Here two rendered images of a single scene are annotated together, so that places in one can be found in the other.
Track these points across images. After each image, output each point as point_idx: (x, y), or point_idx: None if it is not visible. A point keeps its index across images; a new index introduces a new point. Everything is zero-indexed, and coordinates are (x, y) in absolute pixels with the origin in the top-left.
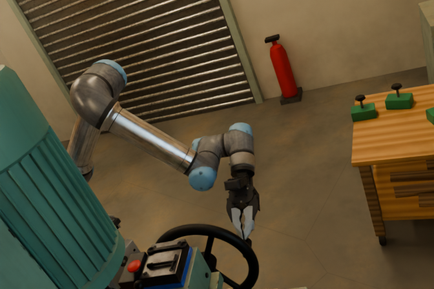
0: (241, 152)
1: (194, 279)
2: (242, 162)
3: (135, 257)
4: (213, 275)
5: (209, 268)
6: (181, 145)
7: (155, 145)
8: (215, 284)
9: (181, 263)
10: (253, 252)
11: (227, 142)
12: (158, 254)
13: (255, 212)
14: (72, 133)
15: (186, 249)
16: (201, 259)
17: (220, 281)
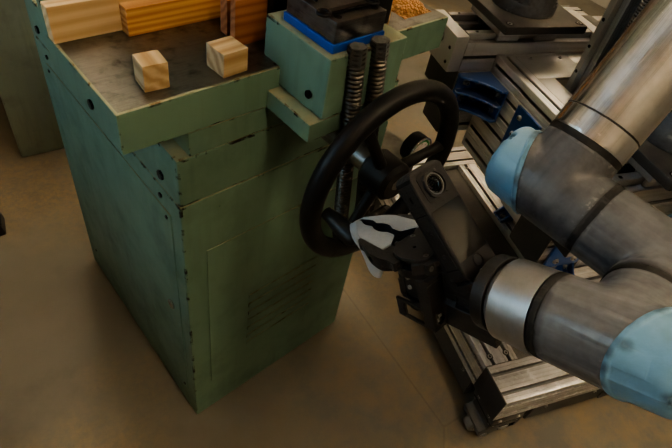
0: (539, 282)
1: (289, 43)
2: (503, 271)
3: None
4: (312, 117)
5: (362, 164)
6: (620, 92)
7: (635, 20)
8: (295, 109)
9: (304, 12)
10: (304, 203)
11: (619, 275)
12: (351, 2)
13: (364, 246)
14: None
15: (325, 28)
16: (319, 74)
17: (299, 125)
